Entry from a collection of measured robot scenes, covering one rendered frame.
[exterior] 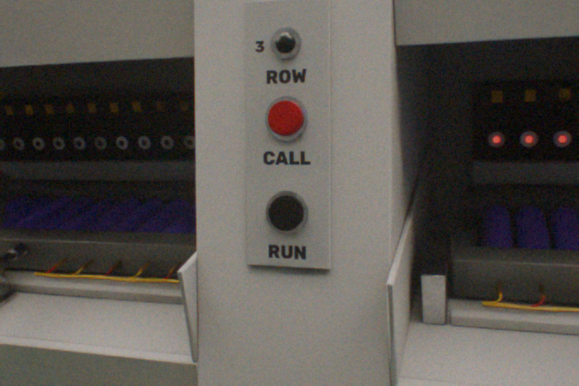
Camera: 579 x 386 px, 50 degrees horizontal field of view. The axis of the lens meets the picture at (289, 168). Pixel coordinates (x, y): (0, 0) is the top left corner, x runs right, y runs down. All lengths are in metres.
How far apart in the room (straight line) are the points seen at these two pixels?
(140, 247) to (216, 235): 0.11
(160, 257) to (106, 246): 0.04
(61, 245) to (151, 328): 0.11
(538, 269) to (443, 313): 0.05
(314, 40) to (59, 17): 0.14
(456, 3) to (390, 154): 0.07
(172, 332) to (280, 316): 0.07
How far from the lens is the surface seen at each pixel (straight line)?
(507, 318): 0.33
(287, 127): 0.28
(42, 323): 0.39
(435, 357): 0.31
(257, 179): 0.29
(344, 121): 0.28
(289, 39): 0.28
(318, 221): 0.28
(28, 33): 0.37
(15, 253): 0.44
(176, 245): 0.39
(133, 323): 0.36
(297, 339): 0.30
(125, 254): 0.41
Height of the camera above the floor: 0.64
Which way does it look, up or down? 2 degrees down
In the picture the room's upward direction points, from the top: straight up
